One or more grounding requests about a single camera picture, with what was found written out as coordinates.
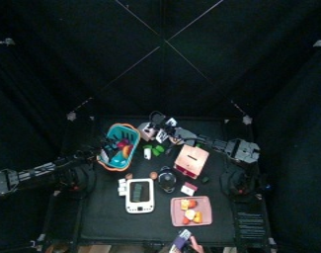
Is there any purple and white packet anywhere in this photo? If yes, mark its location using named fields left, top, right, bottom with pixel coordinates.
left=167, top=228, right=194, bottom=253

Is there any person's hand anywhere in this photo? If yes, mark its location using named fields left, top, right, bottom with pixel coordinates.
left=187, top=235, right=206, bottom=253

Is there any teal basket with orange rim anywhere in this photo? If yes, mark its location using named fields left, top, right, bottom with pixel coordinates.
left=95, top=123, right=142, bottom=172

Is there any pink toy toaster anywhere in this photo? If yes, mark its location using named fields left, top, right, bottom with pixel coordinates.
left=172, top=143, right=211, bottom=181

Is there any red and white small box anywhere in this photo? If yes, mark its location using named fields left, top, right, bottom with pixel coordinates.
left=179, top=182, right=198, bottom=198

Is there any pink cutting board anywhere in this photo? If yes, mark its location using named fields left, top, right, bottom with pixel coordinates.
left=168, top=196, right=214, bottom=227

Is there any black plate with white text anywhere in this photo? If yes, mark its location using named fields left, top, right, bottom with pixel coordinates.
left=235, top=211, right=267, bottom=246

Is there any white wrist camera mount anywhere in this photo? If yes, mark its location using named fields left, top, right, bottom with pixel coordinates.
left=156, top=117, right=178, bottom=144

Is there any black pot with grey handles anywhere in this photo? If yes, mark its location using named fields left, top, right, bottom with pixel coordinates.
left=156, top=166, right=178, bottom=195

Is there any thin white cord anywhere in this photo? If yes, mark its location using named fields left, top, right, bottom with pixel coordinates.
left=71, top=0, right=224, bottom=112
left=114, top=0, right=214, bottom=85

